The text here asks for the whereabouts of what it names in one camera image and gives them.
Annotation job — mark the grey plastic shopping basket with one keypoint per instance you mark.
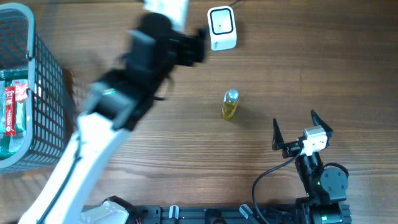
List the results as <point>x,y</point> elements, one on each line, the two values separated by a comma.
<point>21,47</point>

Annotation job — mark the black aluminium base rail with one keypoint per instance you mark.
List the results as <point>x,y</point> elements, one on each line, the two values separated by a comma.
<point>217,214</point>

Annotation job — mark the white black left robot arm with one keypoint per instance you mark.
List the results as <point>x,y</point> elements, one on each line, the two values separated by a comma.
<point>115,104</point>

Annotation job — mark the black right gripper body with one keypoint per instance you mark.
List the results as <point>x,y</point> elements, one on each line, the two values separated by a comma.
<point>289,148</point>

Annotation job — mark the green 3M gloves package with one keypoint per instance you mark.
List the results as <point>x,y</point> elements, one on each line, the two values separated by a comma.
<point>11,144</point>

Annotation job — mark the red Nescafe coffee stick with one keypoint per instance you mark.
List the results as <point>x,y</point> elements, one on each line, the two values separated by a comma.
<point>10,109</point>

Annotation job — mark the yellow oil bottle silver cap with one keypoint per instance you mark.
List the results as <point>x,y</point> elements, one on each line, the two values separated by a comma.
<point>230,104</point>

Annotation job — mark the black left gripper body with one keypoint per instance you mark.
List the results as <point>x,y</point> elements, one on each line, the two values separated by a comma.
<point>192,53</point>

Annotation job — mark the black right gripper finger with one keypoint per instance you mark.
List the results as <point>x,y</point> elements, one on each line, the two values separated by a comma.
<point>277,135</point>
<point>317,121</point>

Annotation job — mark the pale green snack packet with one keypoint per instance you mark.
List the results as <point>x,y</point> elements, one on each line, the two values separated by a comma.
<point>21,97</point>

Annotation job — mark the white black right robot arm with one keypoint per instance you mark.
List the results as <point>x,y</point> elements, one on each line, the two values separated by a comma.
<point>325,184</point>

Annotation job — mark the white barcode scanner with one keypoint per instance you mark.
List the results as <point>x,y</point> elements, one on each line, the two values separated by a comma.
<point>222,28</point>

